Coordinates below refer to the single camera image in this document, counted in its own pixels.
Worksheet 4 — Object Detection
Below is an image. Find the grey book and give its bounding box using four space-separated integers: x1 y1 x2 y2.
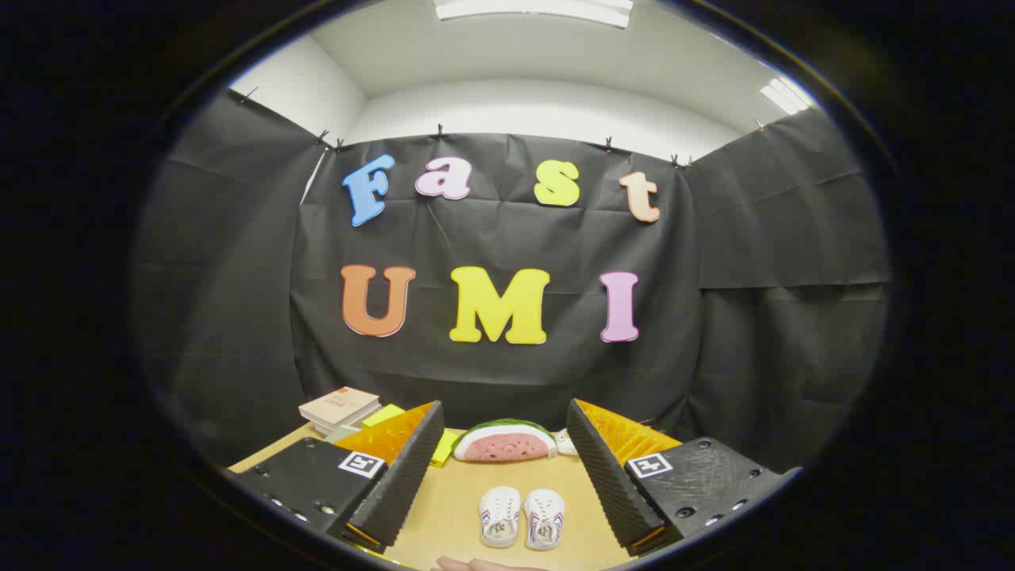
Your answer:
313 412 380 443

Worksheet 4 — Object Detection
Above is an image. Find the long ceiling light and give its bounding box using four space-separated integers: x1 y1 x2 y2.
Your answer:
433 0 634 29
760 76 818 117

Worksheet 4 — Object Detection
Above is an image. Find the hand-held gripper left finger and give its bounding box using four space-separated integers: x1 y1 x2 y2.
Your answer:
230 400 445 554

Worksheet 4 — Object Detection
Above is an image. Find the yellow book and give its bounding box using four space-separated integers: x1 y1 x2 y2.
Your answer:
361 403 462 468

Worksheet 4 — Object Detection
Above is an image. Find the watermelon slice plush toy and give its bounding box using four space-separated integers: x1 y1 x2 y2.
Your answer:
452 419 558 463

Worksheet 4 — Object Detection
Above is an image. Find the white canvas shoe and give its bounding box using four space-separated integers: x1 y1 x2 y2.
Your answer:
479 486 522 549
524 489 565 551

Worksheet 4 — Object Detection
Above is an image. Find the beige book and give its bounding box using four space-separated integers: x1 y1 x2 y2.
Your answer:
299 387 383 429

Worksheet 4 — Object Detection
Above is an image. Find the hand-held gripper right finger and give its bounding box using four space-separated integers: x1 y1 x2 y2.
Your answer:
566 399 802 556

